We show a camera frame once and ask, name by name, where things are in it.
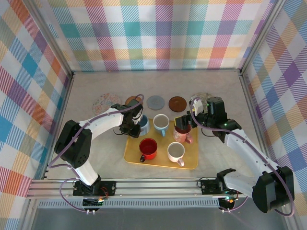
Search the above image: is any pink floral mug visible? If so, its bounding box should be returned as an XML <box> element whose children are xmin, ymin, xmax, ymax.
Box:
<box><xmin>172</xmin><ymin>124</ymin><xmax>194</xmax><ymax>144</ymax></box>

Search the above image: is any large light blue mug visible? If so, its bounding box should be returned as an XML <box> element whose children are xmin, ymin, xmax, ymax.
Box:
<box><xmin>138</xmin><ymin>114</ymin><xmax>151</xmax><ymax>138</ymax></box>

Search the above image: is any red enamel mug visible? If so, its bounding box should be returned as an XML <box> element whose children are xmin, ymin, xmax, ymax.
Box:
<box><xmin>139</xmin><ymin>138</ymin><xmax>158</xmax><ymax>162</ymax></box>

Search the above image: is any small blue cup cream inside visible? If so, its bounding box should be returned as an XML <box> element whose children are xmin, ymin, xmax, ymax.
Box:
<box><xmin>153</xmin><ymin>114</ymin><xmax>170</xmax><ymax>137</ymax></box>

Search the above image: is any speckled stone coaster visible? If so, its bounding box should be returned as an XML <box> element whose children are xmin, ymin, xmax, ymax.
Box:
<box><xmin>190</xmin><ymin>92</ymin><xmax>214</xmax><ymax>106</ymax></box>

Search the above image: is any woven wicker coaster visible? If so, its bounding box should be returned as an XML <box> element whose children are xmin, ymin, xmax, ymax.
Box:
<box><xmin>125</xmin><ymin>95</ymin><xmax>144</xmax><ymax>106</ymax></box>

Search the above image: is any floral bunny print coaster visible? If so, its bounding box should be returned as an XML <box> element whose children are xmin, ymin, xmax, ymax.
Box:
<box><xmin>92</xmin><ymin>92</ymin><xmax>122</xmax><ymax>115</ymax></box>

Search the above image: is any brown round coaster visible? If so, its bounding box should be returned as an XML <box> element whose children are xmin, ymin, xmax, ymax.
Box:
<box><xmin>168</xmin><ymin>96</ymin><xmax>188</xmax><ymax>113</ymax></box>

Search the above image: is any grey round coaster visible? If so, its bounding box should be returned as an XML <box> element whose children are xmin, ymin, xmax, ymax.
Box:
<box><xmin>146</xmin><ymin>95</ymin><xmax>165</xmax><ymax>111</ymax></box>

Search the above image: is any yellow serving tray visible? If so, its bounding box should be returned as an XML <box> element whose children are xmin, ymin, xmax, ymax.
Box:
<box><xmin>123</xmin><ymin>118</ymin><xmax>200</xmax><ymax>170</ymax></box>

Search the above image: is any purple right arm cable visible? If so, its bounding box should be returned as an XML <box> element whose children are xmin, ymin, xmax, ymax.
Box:
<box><xmin>190</xmin><ymin>97</ymin><xmax>295</xmax><ymax>218</ymax></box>

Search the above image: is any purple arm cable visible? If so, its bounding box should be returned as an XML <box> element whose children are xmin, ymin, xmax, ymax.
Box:
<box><xmin>47</xmin><ymin>94</ymin><xmax>145</xmax><ymax>213</ymax></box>
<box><xmin>190</xmin><ymin>97</ymin><xmax>295</xmax><ymax>218</ymax></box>

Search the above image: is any white mug pink handle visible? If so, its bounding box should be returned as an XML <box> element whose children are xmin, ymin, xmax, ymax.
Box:
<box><xmin>167</xmin><ymin>141</ymin><xmax>186</xmax><ymax>167</ymax></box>

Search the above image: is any aluminium side rail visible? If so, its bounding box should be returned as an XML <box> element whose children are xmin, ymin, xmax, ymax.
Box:
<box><xmin>239</xmin><ymin>70</ymin><xmax>274</xmax><ymax>177</ymax></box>
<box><xmin>42</xmin><ymin>71</ymin><xmax>75</xmax><ymax>180</ymax></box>

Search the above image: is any aluminium front rail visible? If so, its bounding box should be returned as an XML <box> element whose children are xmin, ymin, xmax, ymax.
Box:
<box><xmin>26</xmin><ymin>177</ymin><xmax>292</xmax><ymax>200</ymax></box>

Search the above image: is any aluminium back rail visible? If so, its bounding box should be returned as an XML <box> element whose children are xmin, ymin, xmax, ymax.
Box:
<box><xmin>71</xmin><ymin>68</ymin><xmax>242</xmax><ymax>73</ymax></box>

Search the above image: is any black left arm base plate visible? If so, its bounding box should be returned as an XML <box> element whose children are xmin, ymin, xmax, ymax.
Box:
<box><xmin>73</xmin><ymin>180</ymin><xmax>117</xmax><ymax>197</ymax></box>

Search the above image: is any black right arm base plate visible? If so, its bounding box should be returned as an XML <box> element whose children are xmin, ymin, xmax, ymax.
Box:
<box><xmin>200</xmin><ymin>178</ymin><xmax>245</xmax><ymax>195</ymax></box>

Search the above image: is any grey slotted cable duct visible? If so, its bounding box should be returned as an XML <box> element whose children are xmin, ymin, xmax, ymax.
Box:
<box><xmin>38</xmin><ymin>199</ymin><xmax>221</xmax><ymax>209</ymax></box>

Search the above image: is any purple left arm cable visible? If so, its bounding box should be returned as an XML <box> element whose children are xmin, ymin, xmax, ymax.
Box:
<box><xmin>47</xmin><ymin>94</ymin><xmax>145</xmax><ymax>213</ymax></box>

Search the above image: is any aluminium frame post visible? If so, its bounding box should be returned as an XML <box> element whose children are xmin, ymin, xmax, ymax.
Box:
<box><xmin>25</xmin><ymin>0</ymin><xmax>75</xmax><ymax>77</ymax></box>
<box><xmin>238</xmin><ymin>0</ymin><xmax>286</xmax><ymax>76</ymax></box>

